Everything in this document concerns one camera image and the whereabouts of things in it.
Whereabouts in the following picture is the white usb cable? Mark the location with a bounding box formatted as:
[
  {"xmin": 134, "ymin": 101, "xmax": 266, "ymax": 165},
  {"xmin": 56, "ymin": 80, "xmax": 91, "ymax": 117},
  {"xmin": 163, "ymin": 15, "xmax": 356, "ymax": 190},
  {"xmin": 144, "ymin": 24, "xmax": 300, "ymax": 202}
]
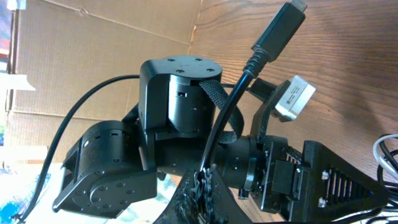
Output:
[{"xmin": 373, "ymin": 133, "xmax": 398, "ymax": 181}]

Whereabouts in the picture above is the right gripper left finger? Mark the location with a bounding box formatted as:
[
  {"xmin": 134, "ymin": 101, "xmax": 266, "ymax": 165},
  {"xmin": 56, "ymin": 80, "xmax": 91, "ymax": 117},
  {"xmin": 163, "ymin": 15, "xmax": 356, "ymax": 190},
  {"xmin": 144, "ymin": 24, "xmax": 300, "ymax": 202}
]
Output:
[{"xmin": 154, "ymin": 169, "xmax": 202, "ymax": 224}]

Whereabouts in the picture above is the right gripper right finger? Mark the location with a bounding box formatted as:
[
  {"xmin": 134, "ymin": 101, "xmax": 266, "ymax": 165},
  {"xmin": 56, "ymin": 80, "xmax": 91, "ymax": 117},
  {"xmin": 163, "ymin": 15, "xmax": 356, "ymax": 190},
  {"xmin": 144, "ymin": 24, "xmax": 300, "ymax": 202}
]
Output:
[{"xmin": 201, "ymin": 164, "xmax": 252, "ymax": 224}]

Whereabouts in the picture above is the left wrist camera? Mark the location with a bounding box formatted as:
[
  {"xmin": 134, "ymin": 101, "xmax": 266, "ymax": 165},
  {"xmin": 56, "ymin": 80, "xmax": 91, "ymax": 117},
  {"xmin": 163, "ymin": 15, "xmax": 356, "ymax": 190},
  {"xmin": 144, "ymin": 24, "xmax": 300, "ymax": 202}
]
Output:
[{"xmin": 274, "ymin": 75, "xmax": 316, "ymax": 122}]

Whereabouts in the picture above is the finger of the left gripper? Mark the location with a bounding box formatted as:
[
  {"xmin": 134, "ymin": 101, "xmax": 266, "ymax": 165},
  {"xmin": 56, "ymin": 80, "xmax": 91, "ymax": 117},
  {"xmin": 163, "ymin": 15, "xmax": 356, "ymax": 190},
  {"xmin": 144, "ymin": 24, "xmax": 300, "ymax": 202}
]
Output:
[{"xmin": 292, "ymin": 141, "xmax": 389, "ymax": 222}]

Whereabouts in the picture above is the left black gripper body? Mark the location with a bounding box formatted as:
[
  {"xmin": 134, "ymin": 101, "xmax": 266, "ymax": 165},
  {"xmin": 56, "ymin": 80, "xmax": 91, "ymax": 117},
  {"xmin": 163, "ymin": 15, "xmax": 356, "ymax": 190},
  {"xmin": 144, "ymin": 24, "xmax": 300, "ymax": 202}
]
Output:
[{"xmin": 248, "ymin": 135, "xmax": 308, "ymax": 222}]

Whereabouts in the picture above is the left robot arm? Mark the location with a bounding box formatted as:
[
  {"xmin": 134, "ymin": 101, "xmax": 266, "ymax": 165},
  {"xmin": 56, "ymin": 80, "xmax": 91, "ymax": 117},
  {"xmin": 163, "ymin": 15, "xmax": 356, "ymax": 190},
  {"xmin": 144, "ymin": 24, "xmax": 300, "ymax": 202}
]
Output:
[{"xmin": 52, "ymin": 56, "xmax": 389, "ymax": 223}]

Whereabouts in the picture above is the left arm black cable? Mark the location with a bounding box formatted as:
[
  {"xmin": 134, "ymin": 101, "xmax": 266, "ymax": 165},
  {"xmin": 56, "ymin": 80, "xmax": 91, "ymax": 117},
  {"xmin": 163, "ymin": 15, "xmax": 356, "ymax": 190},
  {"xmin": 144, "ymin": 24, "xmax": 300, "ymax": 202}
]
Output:
[{"xmin": 12, "ymin": 74, "xmax": 141, "ymax": 223}]

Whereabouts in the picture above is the cardboard box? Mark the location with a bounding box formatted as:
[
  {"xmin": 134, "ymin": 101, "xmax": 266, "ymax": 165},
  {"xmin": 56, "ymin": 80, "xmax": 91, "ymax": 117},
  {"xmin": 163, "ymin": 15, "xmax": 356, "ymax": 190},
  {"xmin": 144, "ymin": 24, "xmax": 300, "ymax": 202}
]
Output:
[{"xmin": 4, "ymin": 0, "xmax": 201, "ymax": 158}]

